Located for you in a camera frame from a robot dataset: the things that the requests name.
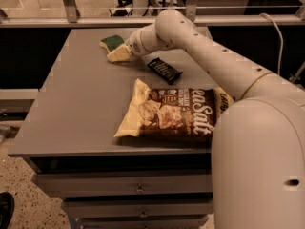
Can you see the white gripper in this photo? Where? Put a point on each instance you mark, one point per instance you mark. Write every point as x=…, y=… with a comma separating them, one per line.
x=137, y=45

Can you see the green and yellow sponge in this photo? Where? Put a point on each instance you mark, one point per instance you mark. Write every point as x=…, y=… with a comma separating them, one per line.
x=111, y=43

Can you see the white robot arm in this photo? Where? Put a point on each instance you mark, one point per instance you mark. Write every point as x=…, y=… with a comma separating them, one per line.
x=258, y=148

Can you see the black candy bar wrapper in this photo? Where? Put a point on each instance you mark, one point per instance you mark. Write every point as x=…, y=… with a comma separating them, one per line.
x=164, y=70

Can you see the sea salt chips bag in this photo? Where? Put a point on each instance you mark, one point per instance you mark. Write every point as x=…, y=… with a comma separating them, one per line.
x=172, y=113

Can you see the grey drawer cabinet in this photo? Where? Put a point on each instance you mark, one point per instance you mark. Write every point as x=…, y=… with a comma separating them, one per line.
x=71, y=124

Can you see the top grey drawer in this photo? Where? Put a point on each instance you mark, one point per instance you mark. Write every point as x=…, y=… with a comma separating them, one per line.
x=122, y=184

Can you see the grey drawer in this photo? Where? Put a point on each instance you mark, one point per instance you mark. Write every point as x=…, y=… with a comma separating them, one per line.
x=143, y=208
x=167, y=222
x=122, y=184

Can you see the middle grey drawer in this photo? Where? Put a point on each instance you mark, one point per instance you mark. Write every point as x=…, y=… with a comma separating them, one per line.
x=143, y=208

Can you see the bottom grey drawer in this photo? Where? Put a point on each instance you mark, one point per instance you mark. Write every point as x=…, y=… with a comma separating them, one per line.
x=167, y=222

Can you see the black shoe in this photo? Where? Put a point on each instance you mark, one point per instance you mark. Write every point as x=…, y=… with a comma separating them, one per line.
x=6, y=209

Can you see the metal railing frame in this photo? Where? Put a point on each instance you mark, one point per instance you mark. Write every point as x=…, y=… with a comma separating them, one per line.
x=101, y=13

